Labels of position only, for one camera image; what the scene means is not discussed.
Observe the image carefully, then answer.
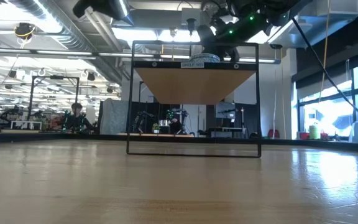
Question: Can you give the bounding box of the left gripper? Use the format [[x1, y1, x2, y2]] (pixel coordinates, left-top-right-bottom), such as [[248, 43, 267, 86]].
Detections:
[[72, 0, 135, 26]]

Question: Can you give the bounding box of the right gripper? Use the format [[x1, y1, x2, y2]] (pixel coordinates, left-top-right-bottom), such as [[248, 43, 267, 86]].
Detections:
[[197, 24, 248, 63]]

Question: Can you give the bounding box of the blue patterned round coaster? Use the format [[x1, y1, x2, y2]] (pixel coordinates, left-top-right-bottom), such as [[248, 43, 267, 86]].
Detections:
[[188, 52, 221, 63]]

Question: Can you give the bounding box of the black candlestick holder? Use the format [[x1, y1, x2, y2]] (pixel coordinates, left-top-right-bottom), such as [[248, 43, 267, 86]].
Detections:
[[186, 17, 198, 62]]

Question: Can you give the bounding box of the grey ceiling box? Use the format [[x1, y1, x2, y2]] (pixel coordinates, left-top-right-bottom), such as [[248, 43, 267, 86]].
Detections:
[[181, 7, 203, 27]]

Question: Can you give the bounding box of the monitor on stand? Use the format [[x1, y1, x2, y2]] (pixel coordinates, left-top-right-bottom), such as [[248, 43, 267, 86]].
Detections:
[[208, 101, 244, 138]]

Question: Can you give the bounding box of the linear light strip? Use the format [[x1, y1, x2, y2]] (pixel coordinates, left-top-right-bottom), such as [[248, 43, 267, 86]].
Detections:
[[0, 48, 281, 65]]

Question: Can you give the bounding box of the grey fabric partition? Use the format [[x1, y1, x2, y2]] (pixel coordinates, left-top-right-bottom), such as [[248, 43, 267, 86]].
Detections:
[[99, 98, 130, 135]]

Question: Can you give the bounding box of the person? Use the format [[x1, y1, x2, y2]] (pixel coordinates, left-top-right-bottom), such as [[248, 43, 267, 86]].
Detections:
[[63, 102, 96, 134]]

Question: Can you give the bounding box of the pale green cylinder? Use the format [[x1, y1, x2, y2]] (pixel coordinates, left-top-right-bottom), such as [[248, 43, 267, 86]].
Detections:
[[308, 124, 321, 140]]

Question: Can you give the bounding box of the black frame wooden shelf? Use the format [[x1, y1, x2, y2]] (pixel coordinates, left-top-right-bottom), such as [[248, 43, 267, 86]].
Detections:
[[126, 40, 263, 159]]

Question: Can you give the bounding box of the silver ventilation duct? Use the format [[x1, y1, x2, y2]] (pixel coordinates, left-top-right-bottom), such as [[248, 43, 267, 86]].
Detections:
[[7, 0, 124, 83]]

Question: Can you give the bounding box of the black metal rig frame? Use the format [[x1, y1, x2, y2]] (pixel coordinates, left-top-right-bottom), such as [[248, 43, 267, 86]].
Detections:
[[27, 75, 81, 130]]

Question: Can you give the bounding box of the yellow black cable reel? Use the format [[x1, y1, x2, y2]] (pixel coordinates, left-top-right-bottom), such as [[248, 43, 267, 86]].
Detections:
[[13, 22, 37, 41]]

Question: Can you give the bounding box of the yellow hanging cord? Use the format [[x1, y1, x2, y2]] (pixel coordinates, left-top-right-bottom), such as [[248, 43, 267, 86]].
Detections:
[[320, 0, 331, 96]]

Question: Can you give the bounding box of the long black cable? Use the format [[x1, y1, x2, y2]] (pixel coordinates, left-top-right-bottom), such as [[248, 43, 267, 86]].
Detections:
[[291, 17, 358, 126]]

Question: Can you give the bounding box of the black aluminium table frame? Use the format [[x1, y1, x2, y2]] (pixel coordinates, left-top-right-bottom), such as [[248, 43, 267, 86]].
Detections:
[[0, 132, 358, 154]]

